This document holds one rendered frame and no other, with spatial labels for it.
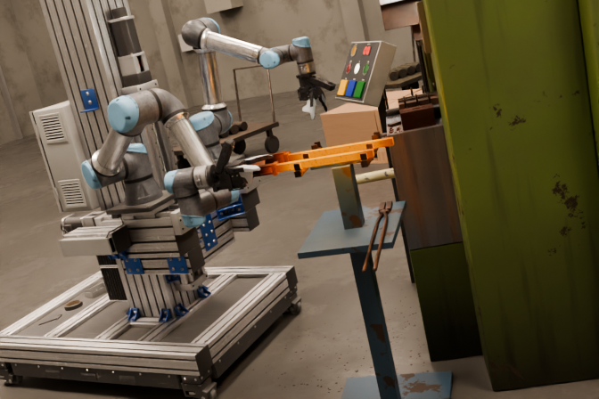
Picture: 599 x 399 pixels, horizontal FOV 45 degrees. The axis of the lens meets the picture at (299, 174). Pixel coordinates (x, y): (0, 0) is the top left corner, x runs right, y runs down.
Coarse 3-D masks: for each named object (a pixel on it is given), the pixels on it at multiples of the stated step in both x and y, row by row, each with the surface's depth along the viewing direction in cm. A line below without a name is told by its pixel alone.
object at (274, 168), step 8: (352, 152) 219; (360, 152) 217; (368, 152) 216; (296, 160) 225; (304, 160) 223; (312, 160) 221; (320, 160) 221; (328, 160) 220; (336, 160) 219; (344, 160) 219; (264, 168) 227; (272, 168) 224; (280, 168) 224; (288, 168) 224; (256, 176) 227
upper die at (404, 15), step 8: (408, 0) 260; (416, 0) 259; (384, 8) 261; (392, 8) 261; (400, 8) 261; (408, 8) 260; (416, 8) 260; (384, 16) 262; (392, 16) 262; (400, 16) 261; (408, 16) 261; (416, 16) 261; (384, 24) 263; (392, 24) 262; (400, 24) 262; (408, 24) 262
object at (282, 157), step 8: (344, 144) 233; (352, 144) 230; (360, 144) 229; (376, 144) 228; (384, 144) 227; (392, 144) 226; (280, 152) 237; (288, 152) 237; (296, 152) 237; (304, 152) 234; (312, 152) 233; (320, 152) 233; (328, 152) 232; (336, 152) 231; (344, 152) 231; (272, 160) 238; (280, 160) 238; (288, 160) 236
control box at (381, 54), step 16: (352, 48) 341; (368, 48) 323; (384, 48) 314; (352, 64) 337; (368, 64) 319; (384, 64) 316; (368, 80) 315; (384, 80) 317; (336, 96) 346; (368, 96) 316
